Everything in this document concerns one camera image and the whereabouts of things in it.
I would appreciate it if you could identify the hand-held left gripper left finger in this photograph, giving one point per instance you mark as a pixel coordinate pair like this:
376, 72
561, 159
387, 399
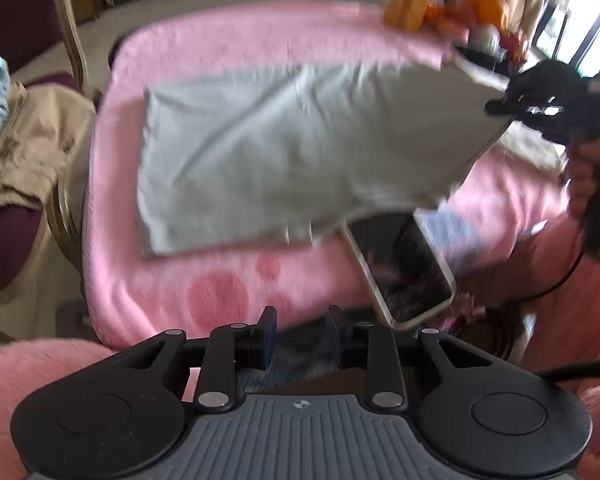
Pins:
269, 340

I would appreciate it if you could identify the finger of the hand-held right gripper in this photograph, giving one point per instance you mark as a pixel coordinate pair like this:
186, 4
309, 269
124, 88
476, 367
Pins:
530, 108
550, 82

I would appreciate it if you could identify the maroon banquet chair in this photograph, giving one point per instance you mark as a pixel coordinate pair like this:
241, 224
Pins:
10, 10

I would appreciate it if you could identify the white printed t-shirt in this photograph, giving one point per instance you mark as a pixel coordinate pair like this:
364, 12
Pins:
280, 150

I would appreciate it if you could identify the khaki shorts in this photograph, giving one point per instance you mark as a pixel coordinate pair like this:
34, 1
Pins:
40, 135

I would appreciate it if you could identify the black folding table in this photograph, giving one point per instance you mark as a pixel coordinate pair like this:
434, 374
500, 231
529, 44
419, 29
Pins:
115, 47

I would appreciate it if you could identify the pink printed blanket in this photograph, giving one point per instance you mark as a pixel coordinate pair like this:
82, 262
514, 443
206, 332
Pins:
180, 45

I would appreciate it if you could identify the pale blue object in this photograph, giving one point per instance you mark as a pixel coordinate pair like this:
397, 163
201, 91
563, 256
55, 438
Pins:
455, 235

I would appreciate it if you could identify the person's right hand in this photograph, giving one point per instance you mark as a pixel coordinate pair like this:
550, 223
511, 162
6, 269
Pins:
582, 180

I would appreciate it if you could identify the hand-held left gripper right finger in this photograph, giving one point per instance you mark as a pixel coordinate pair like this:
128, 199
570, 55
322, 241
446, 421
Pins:
335, 340

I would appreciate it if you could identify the person's pink fuzzy clothing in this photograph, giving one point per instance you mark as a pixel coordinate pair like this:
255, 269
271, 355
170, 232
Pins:
545, 320

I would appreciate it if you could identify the smartphone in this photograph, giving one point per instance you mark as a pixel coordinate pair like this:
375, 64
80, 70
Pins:
405, 270

